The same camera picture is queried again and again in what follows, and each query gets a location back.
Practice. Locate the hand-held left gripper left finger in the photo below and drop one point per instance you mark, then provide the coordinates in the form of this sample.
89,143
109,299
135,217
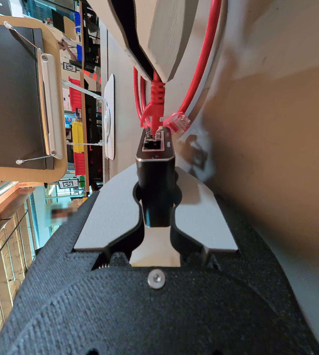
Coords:
109,216

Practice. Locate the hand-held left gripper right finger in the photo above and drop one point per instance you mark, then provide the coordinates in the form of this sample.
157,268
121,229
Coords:
203,219

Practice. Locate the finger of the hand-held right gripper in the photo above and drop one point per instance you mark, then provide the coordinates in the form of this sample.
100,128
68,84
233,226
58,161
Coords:
170,33
129,27

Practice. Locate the black two-port adapter box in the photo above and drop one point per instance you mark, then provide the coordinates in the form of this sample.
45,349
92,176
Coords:
155,188

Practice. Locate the black and white marker sign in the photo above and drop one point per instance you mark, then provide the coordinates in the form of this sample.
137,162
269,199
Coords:
69,67
68,184

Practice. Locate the red plastic bin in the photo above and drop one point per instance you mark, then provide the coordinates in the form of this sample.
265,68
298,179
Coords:
75,94
79,163

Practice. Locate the yellow background bin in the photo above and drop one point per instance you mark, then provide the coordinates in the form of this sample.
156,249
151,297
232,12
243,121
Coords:
77,136

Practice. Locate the black board with wooden frame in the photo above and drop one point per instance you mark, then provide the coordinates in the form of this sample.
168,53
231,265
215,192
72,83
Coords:
9,97

